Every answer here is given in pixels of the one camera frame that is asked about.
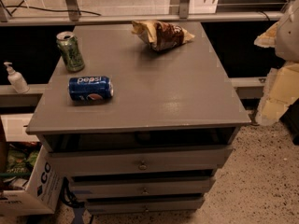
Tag blue pepsi can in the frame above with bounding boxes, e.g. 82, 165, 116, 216
68, 77, 113, 101

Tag grey drawer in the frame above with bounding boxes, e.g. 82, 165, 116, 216
86, 197, 204, 214
70, 176, 215, 199
47, 145, 233, 176

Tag black cable on ledge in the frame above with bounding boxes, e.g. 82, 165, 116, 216
4, 5, 103, 17

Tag green snack bags in box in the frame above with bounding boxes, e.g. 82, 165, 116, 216
1, 142, 41, 183

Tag brown chip bag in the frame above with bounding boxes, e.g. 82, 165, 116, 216
132, 21, 195, 51

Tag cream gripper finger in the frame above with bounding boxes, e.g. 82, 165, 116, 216
254, 22, 278, 48
255, 62, 299, 126

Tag green soda can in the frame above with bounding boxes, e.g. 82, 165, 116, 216
56, 31, 85, 72

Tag bottom grey drawer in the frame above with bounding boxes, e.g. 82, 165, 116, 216
86, 197, 204, 214

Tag white cardboard box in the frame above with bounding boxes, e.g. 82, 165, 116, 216
0, 147, 63, 217

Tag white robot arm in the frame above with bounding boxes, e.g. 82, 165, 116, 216
254, 0, 299, 126

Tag black cables under cabinet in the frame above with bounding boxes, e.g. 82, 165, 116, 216
59, 177, 86, 209

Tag middle grey drawer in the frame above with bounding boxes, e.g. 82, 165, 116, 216
70, 176, 215, 199

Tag white pump bottle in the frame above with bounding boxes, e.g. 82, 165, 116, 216
4, 62, 30, 93

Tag top grey drawer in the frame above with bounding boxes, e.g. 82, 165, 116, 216
47, 145, 233, 176

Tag grey drawer cabinet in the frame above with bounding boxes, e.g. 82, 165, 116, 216
27, 22, 249, 207

